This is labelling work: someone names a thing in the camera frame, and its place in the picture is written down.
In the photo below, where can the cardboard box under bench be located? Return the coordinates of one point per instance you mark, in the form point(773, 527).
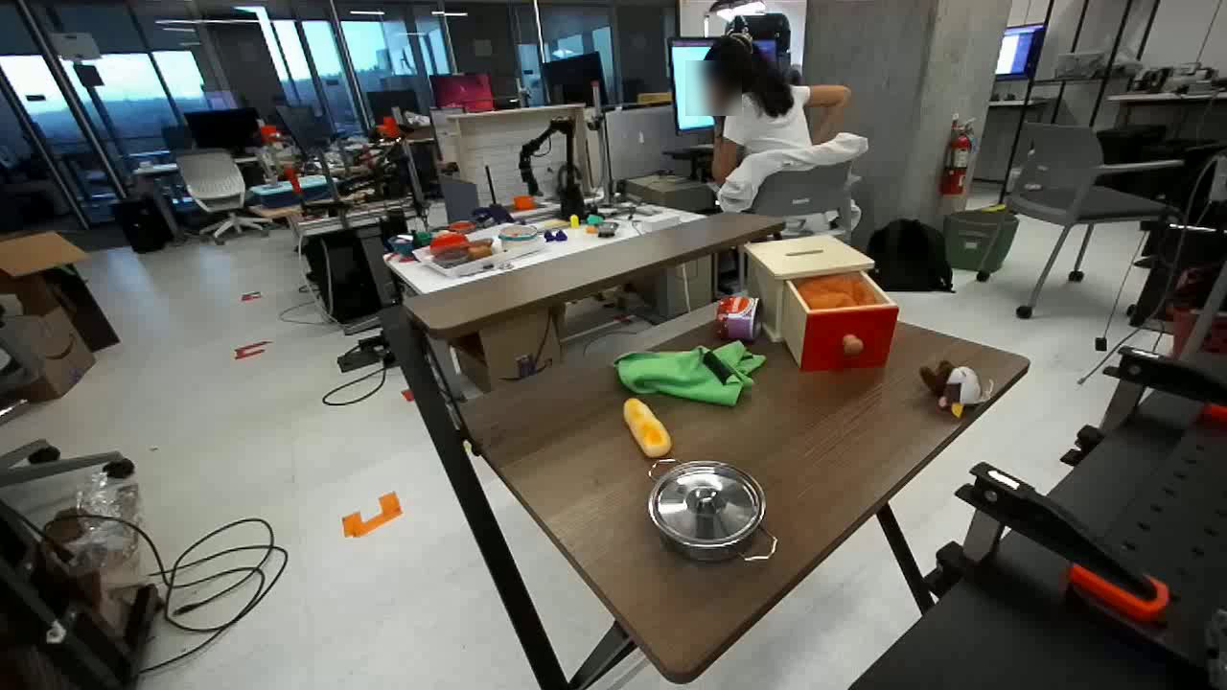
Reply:
point(523, 348)

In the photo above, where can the steel pot lid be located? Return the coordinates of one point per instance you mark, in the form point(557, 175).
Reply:
point(709, 504)

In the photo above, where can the light wooden box housing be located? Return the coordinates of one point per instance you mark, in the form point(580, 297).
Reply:
point(773, 274)

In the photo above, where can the black equipment cart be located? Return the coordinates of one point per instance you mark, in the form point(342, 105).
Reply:
point(1151, 511)

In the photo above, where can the small lit monitor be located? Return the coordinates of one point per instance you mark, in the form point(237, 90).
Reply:
point(1019, 51)

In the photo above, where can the brown wooden bench table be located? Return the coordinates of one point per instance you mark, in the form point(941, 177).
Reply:
point(577, 269)

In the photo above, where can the green microfiber towel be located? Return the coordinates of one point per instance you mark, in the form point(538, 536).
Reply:
point(672, 378)

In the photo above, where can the white office chair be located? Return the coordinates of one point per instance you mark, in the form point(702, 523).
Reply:
point(217, 180)

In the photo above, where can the black desktop robot arm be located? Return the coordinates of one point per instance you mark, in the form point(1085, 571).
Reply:
point(568, 165)

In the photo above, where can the seated person white shirt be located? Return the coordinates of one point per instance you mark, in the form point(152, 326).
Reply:
point(766, 117)

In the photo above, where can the green storage bin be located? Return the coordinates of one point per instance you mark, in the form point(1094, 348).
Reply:
point(985, 239)

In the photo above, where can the grey office chair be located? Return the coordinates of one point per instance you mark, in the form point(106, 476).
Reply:
point(809, 197)

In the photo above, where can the closed cardboard box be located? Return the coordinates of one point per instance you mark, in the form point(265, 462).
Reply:
point(45, 352)

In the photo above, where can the yellow toy corn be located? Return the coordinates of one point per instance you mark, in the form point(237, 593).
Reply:
point(646, 426)

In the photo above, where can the small pink patterned cup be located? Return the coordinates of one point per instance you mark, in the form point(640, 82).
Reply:
point(737, 320)

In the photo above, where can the pink screen monitor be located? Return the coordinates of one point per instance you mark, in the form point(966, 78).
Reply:
point(461, 95)

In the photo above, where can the grey plastic chair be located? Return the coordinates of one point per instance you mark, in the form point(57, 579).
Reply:
point(1059, 175)

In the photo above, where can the black marker pen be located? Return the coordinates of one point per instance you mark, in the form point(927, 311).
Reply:
point(714, 367)

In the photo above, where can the brown work table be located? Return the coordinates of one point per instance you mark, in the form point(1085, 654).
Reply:
point(449, 441)

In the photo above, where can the steel pot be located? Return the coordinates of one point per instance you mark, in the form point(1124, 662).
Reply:
point(714, 551)

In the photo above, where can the black backpack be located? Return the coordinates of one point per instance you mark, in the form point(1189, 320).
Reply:
point(911, 256)

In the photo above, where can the black equipment stand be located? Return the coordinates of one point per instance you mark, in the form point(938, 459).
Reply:
point(52, 600)

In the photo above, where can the blue lit computer monitor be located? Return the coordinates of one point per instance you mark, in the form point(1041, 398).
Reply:
point(687, 87)

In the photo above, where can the brown white plush toy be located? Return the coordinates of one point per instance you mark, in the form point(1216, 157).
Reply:
point(952, 385)

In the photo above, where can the clear plastic bottle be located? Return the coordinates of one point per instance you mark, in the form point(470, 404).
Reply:
point(112, 491)

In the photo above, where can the white cluttered work table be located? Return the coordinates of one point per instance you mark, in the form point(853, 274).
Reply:
point(538, 252)

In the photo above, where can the white jacket on chair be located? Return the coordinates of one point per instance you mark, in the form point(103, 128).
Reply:
point(788, 164)

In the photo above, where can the red fire extinguisher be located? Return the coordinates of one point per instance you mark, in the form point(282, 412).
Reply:
point(955, 157)

